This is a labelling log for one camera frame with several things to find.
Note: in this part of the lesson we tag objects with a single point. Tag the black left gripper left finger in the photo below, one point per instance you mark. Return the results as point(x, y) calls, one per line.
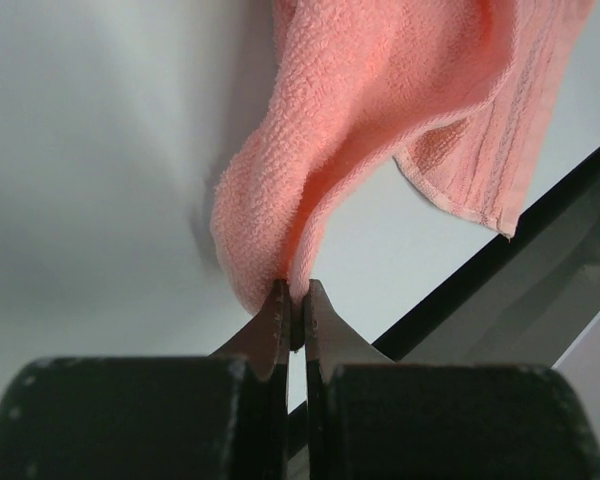
point(221, 416)

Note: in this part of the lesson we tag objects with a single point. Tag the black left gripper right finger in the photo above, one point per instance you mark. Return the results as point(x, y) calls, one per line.
point(372, 418)

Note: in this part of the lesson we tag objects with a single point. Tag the pink towel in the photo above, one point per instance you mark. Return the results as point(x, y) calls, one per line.
point(459, 93)

